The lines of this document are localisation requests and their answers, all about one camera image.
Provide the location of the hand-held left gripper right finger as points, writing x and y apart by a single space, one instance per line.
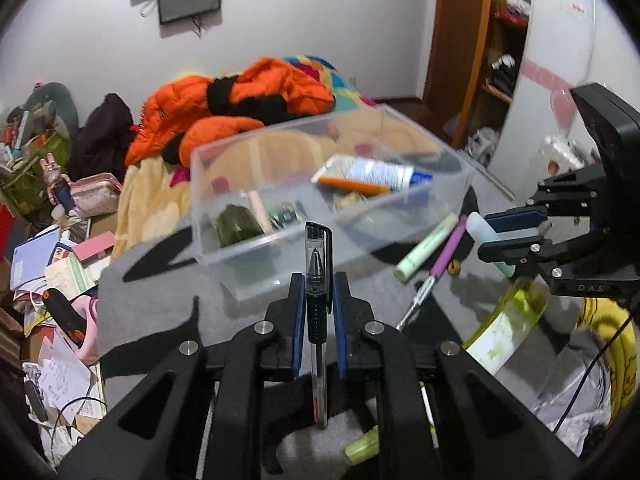
341 320

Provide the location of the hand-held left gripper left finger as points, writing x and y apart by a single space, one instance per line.
297 320

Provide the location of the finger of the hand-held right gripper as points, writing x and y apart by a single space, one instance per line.
510 251
515 217

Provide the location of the pale teal small bottle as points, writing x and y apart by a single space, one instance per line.
480 225

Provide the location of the clear black gel pen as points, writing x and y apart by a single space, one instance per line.
316 260

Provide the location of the yellow spray bottle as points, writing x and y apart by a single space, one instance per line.
505 330

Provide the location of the clear plastic storage box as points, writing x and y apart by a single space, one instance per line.
350 240

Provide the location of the dark green glass jar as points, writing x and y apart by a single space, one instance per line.
237 225

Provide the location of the beige stick with red band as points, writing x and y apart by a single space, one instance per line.
257 207

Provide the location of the white orange blue tube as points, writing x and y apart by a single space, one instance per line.
375 172

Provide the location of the small wooden stamp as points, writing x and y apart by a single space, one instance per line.
453 266

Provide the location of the purple pen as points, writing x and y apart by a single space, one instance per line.
447 250

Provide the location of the white suitcase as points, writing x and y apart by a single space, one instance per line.
555 155

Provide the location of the white bag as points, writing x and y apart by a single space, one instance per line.
482 142

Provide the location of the light green marker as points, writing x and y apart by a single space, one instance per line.
425 247

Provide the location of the yellow printed cloth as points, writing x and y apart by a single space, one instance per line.
607 340

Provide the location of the grey blanket with black print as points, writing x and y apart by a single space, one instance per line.
150 300

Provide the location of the white sliding door pink hearts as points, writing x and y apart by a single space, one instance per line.
555 35

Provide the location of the wooden wardrobe shelf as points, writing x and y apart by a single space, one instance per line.
460 35

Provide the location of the beige blanket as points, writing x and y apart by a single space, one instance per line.
145 195

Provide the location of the pink plastic object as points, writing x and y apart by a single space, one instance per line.
90 340

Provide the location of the colourful quilt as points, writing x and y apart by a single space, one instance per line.
345 90

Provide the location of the pink book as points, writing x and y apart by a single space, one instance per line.
95 245

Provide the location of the black garment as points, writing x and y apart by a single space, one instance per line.
250 105

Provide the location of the green white booklet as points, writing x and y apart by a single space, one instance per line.
70 275

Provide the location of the black tool with orange dots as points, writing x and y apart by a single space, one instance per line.
65 315

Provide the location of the pink floral pouch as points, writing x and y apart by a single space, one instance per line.
95 195

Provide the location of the white handwritten papers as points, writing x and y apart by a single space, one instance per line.
65 380

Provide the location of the orange puffer jacket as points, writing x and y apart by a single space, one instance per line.
175 105

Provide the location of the dark purple coat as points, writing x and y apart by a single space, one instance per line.
105 130

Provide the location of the blue notebook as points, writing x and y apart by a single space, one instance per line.
32 255

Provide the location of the pink bunny toy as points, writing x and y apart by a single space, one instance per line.
60 185

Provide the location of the red box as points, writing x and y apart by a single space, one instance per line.
5 230

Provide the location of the green bag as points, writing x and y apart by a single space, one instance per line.
20 185

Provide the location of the grey green neck pillow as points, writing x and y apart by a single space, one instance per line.
60 100

